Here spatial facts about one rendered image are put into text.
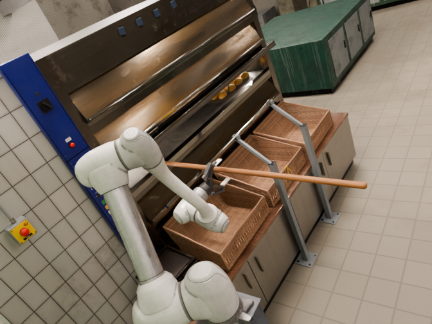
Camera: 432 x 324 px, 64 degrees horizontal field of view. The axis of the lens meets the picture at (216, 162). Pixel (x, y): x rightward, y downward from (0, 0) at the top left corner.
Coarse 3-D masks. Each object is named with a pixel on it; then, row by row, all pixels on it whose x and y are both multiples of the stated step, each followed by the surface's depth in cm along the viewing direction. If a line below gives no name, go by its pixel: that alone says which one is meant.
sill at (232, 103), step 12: (264, 72) 320; (252, 84) 305; (240, 96) 294; (228, 108) 283; (216, 120) 274; (204, 132) 265; (192, 144) 256; (168, 156) 246; (144, 180) 229; (132, 192) 221
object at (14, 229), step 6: (18, 222) 167; (30, 222) 170; (6, 228) 166; (12, 228) 165; (18, 228) 166; (30, 228) 170; (12, 234) 164; (18, 234) 166; (30, 234) 170; (18, 240) 166; (24, 240) 169
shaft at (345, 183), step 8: (200, 168) 210; (216, 168) 201; (224, 168) 197; (232, 168) 194; (264, 176) 179; (272, 176) 175; (280, 176) 172; (288, 176) 169; (296, 176) 166; (304, 176) 163; (328, 184) 156; (336, 184) 152; (344, 184) 150; (352, 184) 147; (360, 184) 145
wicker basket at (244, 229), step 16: (224, 192) 266; (240, 192) 254; (224, 208) 271; (240, 208) 263; (256, 208) 236; (176, 224) 242; (192, 224) 250; (240, 224) 248; (256, 224) 237; (176, 240) 238; (192, 240) 222; (208, 240) 247; (224, 240) 241; (240, 240) 235; (208, 256) 222; (224, 256) 213
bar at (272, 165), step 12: (264, 108) 256; (276, 108) 262; (252, 120) 246; (240, 132) 238; (228, 144) 229; (240, 144) 237; (216, 156) 221; (312, 156) 269; (276, 168) 232; (312, 168) 277; (192, 180) 207; (276, 180) 236; (324, 192) 287; (168, 204) 195; (288, 204) 246; (324, 204) 294; (288, 216) 253; (324, 216) 306; (336, 216) 300; (300, 240) 262; (300, 264) 273; (312, 264) 268
